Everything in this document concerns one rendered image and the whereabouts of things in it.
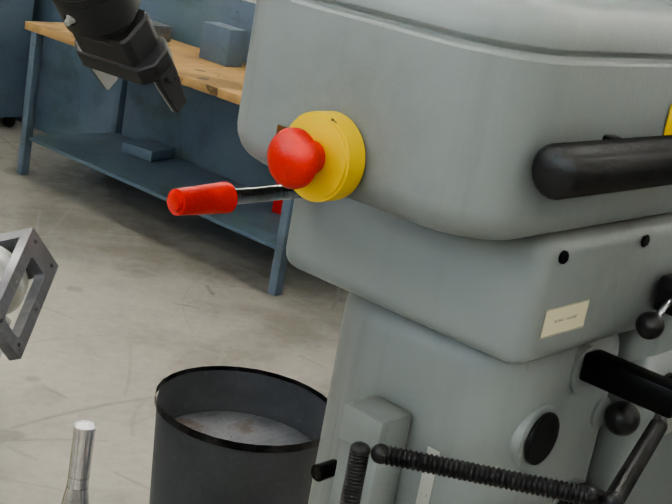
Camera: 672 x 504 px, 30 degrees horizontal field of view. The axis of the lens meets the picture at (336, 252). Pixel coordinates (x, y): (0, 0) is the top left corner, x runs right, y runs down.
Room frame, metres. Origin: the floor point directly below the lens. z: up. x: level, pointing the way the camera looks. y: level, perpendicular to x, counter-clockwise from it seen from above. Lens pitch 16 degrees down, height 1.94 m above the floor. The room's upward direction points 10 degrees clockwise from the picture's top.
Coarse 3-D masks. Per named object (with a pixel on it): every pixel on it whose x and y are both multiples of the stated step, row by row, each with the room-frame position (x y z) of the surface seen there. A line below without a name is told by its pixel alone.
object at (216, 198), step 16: (176, 192) 0.86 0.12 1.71; (192, 192) 0.86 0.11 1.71; (208, 192) 0.87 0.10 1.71; (224, 192) 0.88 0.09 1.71; (240, 192) 0.90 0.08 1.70; (256, 192) 0.91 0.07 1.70; (272, 192) 0.92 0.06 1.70; (288, 192) 0.94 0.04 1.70; (176, 208) 0.85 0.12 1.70; (192, 208) 0.86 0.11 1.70; (208, 208) 0.87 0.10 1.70; (224, 208) 0.88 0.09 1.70
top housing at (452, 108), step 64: (256, 0) 0.91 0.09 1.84; (320, 0) 0.85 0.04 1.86; (384, 0) 0.81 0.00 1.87; (448, 0) 0.79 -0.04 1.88; (512, 0) 0.78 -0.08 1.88; (576, 0) 0.82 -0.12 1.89; (640, 0) 0.95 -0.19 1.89; (256, 64) 0.88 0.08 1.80; (320, 64) 0.84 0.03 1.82; (384, 64) 0.81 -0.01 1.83; (448, 64) 0.78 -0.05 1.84; (512, 64) 0.77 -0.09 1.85; (576, 64) 0.79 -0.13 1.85; (640, 64) 0.86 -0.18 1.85; (256, 128) 0.87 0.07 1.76; (384, 128) 0.80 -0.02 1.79; (448, 128) 0.77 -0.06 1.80; (512, 128) 0.77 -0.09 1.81; (576, 128) 0.81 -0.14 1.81; (640, 128) 0.88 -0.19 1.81; (384, 192) 0.80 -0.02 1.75; (448, 192) 0.77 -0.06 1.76; (512, 192) 0.78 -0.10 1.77; (640, 192) 0.90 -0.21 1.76
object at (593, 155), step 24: (552, 144) 0.76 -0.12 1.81; (576, 144) 0.77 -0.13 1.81; (600, 144) 0.79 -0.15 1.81; (624, 144) 0.81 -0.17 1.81; (648, 144) 0.83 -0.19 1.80; (552, 168) 0.76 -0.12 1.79; (576, 168) 0.75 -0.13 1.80; (600, 168) 0.77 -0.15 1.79; (624, 168) 0.79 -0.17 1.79; (648, 168) 0.82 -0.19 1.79; (552, 192) 0.75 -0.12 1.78; (576, 192) 0.75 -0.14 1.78; (600, 192) 0.78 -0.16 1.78
